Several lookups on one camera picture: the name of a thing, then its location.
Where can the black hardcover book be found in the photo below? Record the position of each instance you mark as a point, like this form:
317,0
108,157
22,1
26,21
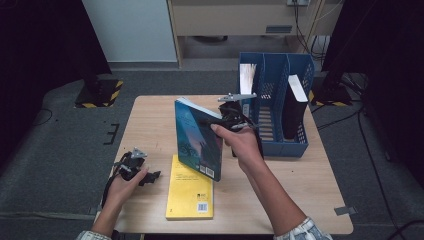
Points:
293,113

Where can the teal illustrated book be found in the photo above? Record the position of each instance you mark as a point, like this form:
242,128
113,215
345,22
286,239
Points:
193,143

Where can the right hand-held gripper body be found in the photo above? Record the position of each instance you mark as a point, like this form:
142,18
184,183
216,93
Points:
233,115

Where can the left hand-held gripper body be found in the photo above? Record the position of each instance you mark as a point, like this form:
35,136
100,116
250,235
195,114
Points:
130,165

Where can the blue book with white label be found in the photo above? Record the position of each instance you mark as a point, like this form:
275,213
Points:
247,78

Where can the person's right hand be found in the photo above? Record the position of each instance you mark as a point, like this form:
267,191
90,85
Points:
245,146

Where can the white wall socket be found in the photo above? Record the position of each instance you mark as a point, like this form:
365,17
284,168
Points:
298,2

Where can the beige wooden desk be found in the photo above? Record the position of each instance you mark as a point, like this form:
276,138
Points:
230,18

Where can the person's left striped sleeve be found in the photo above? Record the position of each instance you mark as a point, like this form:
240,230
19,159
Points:
91,236

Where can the person's right striped sleeve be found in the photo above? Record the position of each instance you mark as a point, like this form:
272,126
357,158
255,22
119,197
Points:
306,231

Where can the white cabinet panel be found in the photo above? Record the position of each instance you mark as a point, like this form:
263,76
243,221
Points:
130,30

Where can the yellow book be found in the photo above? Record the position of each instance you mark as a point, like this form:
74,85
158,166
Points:
190,196

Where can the person's striped sleeve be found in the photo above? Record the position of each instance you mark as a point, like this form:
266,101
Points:
91,236
306,231

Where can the grey label on desk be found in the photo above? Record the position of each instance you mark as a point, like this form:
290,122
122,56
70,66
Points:
279,29

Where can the grey tape piece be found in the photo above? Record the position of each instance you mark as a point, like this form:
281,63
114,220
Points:
93,210
345,210

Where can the black stand base striped edge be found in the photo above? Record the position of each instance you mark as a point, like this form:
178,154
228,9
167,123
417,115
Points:
100,95
333,95

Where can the dark curtain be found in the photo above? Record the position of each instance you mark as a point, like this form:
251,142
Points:
390,50
40,50

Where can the blue file rack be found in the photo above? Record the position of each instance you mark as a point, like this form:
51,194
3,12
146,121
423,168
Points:
286,150

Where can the person's left hand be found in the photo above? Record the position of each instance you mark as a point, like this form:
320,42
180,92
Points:
121,193

